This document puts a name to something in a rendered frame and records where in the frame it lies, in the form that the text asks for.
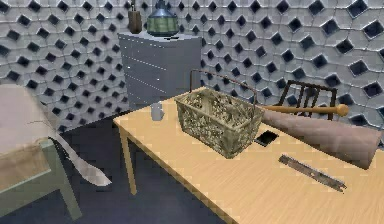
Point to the wooden baseball bat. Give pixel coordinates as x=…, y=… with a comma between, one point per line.
x=330, y=135

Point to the dark wooden chair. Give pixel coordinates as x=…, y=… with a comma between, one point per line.
x=308, y=95

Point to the light wooden table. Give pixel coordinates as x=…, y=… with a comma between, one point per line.
x=253, y=186

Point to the grey chest of drawers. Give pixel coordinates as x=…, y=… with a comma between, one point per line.
x=160, y=70

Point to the green bed with beige cover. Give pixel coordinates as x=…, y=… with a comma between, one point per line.
x=23, y=146

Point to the brown soap bottle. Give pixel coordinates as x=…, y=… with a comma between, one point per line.
x=135, y=20

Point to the grey mug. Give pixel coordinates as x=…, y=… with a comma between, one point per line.
x=156, y=111

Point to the black phone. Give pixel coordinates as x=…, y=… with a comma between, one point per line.
x=266, y=137

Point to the grey flat ruler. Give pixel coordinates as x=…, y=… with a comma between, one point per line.
x=311, y=172

